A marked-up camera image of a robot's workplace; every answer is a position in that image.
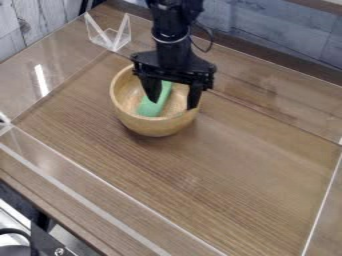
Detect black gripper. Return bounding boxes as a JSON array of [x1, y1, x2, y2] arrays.
[[130, 37, 217, 110]]

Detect green rectangular block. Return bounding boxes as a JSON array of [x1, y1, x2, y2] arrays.
[[136, 81, 172, 117]]

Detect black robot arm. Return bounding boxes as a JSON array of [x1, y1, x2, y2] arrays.
[[130, 0, 217, 110]]

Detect wooden bowl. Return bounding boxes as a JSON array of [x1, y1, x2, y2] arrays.
[[110, 65, 199, 137]]

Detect clear acrylic tray walls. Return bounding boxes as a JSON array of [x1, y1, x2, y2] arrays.
[[0, 21, 342, 256]]

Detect clear acrylic corner bracket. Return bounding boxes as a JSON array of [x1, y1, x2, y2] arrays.
[[84, 13, 131, 52]]

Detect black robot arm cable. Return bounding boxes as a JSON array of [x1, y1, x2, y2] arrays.
[[190, 19, 217, 54]]

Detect black metal table bracket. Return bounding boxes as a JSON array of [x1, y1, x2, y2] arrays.
[[31, 221, 78, 256]]

